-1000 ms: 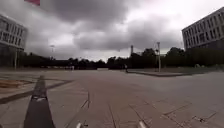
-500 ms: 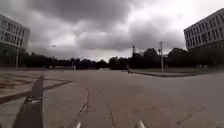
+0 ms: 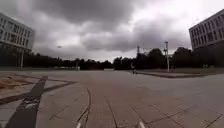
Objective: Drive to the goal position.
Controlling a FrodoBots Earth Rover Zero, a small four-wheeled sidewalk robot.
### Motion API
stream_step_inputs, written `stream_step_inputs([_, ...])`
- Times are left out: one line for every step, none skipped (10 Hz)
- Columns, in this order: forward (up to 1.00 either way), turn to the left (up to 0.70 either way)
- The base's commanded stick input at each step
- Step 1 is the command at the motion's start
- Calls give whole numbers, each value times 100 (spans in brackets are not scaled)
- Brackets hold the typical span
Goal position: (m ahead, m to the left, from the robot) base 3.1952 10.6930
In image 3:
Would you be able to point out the row of dark trees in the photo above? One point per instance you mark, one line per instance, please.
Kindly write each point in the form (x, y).
(153, 60)

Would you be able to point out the robot's own part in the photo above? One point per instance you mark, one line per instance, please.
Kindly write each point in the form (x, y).
(141, 125)
(78, 125)

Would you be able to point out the raised kerbed grass strip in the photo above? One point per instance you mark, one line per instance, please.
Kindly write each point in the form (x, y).
(186, 71)

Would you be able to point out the pale pole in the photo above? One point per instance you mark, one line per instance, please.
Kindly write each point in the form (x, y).
(22, 61)
(167, 61)

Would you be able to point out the dark paving bands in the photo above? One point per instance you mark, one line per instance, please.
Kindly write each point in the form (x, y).
(30, 100)

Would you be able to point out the grey-brown paved plaza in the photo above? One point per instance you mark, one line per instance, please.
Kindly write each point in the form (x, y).
(133, 96)

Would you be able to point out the pale building on pillars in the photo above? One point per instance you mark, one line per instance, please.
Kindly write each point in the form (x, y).
(13, 33)

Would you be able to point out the person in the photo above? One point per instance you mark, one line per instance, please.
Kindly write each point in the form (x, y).
(134, 70)

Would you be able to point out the grey multi-storey building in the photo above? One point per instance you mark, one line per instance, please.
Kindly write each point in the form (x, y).
(208, 31)

